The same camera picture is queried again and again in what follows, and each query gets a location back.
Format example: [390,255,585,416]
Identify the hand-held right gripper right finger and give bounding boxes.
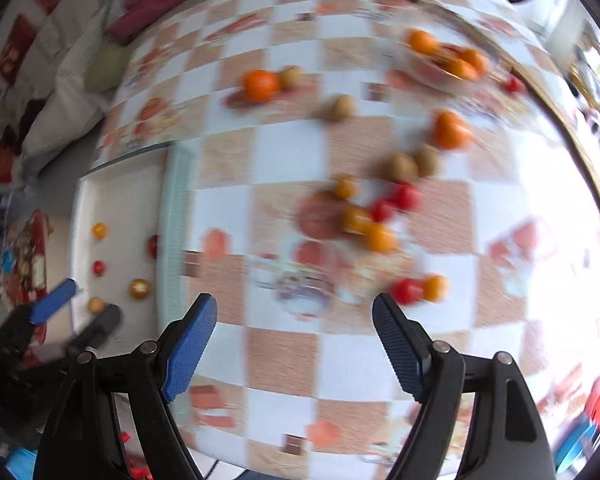
[372,292,556,480]

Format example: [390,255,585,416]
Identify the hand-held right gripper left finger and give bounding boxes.
[35,292,218,480]

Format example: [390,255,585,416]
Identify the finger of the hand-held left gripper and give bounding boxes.
[66,302,126,358]
[29,277,78,325]

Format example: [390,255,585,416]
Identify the white tray with green rim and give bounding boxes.
[70,142,201,356]

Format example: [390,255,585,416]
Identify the red printed bag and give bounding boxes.
[5,210,53,311]

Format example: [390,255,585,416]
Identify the checkered printed tablecloth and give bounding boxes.
[97,0,600,473]

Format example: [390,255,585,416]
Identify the white striped pillow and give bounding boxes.
[22,25,121,161]

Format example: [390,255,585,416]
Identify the blue plastic basin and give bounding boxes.
[555,420,600,476]

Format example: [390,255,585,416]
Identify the green pillow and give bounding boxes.
[82,35,131,93]

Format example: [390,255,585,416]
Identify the long wooden spoon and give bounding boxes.
[387,0,600,221]

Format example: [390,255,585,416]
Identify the small orange tangerine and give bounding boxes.
[241,69,282,104]

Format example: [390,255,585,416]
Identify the cushion with red patches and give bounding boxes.
[0,0,126,91]

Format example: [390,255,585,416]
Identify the clear glass bowl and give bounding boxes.
[395,25,506,92]

